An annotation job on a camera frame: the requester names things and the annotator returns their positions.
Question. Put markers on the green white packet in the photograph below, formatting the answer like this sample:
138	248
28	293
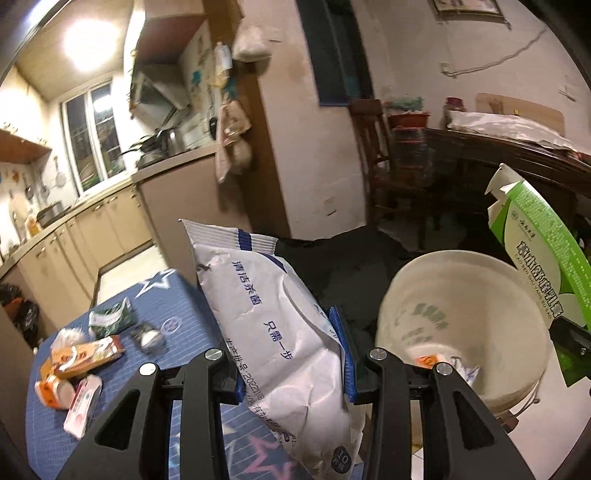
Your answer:
111	318

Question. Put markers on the hanging black pan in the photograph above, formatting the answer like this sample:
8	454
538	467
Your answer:
213	127

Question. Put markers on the orange red paper carton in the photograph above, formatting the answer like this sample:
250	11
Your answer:
87	353

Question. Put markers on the grey baking tray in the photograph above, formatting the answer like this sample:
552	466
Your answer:
51	214

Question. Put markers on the small orange white packet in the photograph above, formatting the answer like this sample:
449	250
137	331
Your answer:
53	392

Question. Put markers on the red basin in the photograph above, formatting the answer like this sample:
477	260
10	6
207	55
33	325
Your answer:
406	121

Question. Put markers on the wall picture frame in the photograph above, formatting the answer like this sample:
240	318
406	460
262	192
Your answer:
466	7

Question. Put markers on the beige kitchen cabinets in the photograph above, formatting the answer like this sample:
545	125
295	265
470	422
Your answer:
115	221

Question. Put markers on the dark door curtain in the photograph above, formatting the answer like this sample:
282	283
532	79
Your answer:
341	50

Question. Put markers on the black trash bags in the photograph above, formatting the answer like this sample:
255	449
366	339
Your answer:
21	314

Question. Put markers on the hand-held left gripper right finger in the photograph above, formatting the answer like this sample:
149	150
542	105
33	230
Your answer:
346	350

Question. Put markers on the orange wrapper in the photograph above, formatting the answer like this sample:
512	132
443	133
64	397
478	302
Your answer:
425	361

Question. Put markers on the white plastic bucket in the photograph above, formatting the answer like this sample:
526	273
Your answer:
461	286

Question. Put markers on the dark wooden table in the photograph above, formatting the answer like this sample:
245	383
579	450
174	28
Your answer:
461	152

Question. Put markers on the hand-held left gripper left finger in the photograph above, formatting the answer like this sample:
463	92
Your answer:
238	390

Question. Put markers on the wooden wall cabinet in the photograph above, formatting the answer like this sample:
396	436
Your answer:
23	145

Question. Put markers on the ceiling light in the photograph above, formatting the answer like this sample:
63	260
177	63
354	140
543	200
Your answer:
92	41

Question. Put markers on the dark wooden chair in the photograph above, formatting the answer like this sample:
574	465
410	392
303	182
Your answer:
369	138

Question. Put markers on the black wok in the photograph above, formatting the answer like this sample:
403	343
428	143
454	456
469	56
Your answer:
147	143

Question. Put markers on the hanging white plastic bag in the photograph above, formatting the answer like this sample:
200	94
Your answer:
251	41

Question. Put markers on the black tissue packet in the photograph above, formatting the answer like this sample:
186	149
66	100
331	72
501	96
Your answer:
148	338

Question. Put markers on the white crumpled wrapper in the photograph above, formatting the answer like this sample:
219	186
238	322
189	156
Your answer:
464	369

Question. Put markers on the hanging pink cloth bag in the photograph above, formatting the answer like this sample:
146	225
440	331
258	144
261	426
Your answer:
231	138

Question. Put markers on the green toothpaste box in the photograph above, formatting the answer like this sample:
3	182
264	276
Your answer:
540	230

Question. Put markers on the black cloth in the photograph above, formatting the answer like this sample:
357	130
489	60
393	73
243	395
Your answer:
332	267

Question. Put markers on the kitchen window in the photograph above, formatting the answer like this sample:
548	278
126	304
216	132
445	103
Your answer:
92	134

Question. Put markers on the wooden board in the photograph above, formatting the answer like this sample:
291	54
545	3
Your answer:
531	104

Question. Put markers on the pink white packet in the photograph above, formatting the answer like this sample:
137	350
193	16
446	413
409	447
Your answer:
83	406

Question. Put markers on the red lid jar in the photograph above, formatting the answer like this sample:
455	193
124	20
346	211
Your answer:
453	108

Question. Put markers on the steel range hood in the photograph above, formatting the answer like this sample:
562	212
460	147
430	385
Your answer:
154	97

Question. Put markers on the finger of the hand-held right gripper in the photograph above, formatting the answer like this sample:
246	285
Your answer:
570	339

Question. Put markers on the white wet wipes packet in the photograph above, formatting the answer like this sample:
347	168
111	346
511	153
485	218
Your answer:
277	346

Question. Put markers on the blue star print tablecloth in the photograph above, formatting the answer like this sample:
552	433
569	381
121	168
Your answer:
184	314

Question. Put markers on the yellow bottle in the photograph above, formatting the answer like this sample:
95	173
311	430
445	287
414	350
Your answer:
32	224

